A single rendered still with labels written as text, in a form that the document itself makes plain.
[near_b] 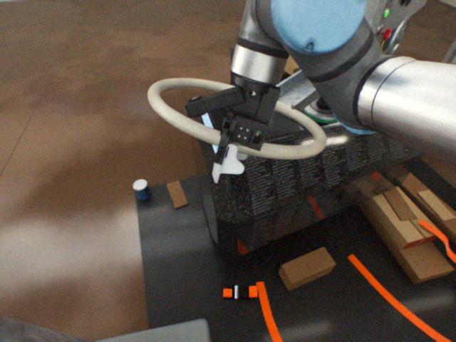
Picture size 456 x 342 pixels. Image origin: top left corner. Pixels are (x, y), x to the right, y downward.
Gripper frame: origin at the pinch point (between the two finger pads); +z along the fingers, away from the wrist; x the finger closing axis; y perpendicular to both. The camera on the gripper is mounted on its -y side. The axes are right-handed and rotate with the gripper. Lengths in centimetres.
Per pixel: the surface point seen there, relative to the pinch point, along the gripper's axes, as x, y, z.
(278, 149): 1.4, 10.9, -8.0
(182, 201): 108, -27, 96
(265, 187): 56, 19, 33
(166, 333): -11.4, -0.6, 44.1
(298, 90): 57, 18, -11
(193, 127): -0.3, -6.7, -7.9
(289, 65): 141, 17, -11
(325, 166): 71, 45, 21
